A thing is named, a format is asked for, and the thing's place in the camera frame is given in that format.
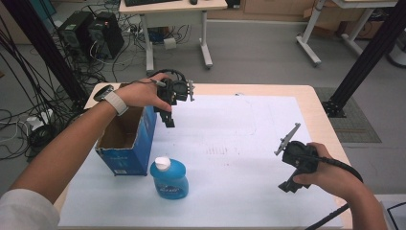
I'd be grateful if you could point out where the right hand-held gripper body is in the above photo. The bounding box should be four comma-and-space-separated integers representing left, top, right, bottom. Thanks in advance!
274, 123, 320, 175

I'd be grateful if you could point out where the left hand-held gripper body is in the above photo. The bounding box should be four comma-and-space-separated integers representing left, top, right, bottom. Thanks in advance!
156, 78, 196, 108

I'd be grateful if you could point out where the blue cardboard box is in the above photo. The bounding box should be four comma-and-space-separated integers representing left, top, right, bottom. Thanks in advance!
94, 82, 158, 177

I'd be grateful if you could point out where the blue bottle with white cap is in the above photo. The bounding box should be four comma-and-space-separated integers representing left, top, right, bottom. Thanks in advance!
149, 155, 190, 201

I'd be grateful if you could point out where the person's left hand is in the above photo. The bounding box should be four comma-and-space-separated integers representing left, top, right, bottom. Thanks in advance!
115, 72, 173, 113

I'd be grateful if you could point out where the person's right hand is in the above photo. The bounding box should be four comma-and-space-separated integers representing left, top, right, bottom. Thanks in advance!
292, 141, 360, 201

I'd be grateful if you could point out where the white power adapter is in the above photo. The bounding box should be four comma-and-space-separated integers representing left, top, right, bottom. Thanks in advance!
163, 37, 177, 51

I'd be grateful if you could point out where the blue box under desk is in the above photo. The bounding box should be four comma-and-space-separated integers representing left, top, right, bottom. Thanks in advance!
147, 27, 170, 45

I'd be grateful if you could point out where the white table mat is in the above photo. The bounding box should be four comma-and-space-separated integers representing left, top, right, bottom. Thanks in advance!
58, 93, 345, 228

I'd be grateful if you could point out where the grey floor mat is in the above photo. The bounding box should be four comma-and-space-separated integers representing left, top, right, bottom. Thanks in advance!
313, 86, 383, 144

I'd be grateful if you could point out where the wooden desk with white legs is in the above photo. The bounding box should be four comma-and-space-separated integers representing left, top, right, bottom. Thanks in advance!
118, 0, 229, 73

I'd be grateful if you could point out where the black computer tower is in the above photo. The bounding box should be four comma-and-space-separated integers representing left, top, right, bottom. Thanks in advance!
57, 11, 94, 59
87, 11, 125, 60

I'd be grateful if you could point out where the black keyboard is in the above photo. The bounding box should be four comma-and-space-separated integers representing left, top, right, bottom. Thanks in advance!
124, 0, 190, 8

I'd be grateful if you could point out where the white-framed desk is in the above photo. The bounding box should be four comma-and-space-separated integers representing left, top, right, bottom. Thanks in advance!
295, 0, 398, 67

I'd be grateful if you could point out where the white power strip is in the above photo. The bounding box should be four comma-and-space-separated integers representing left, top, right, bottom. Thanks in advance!
26, 108, 55, 130

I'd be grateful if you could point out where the white sleeve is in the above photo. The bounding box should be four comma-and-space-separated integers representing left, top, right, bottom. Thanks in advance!
0, 188, 61, 230

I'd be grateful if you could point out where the wristwatch with white strap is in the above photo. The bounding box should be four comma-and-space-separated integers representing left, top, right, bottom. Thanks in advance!
93, 83, 129, 117

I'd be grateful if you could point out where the right hand-held gripper cable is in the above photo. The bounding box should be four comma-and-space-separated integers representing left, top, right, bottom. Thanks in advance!
304, 154, 365, 230

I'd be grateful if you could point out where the black metal frame post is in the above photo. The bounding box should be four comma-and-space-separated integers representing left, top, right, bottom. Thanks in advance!
321, 0, 406, 119
1, 0, 89, 110

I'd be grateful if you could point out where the tangle of black floor cables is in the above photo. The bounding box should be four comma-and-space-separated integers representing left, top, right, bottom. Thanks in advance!
0, 6, 151, 162

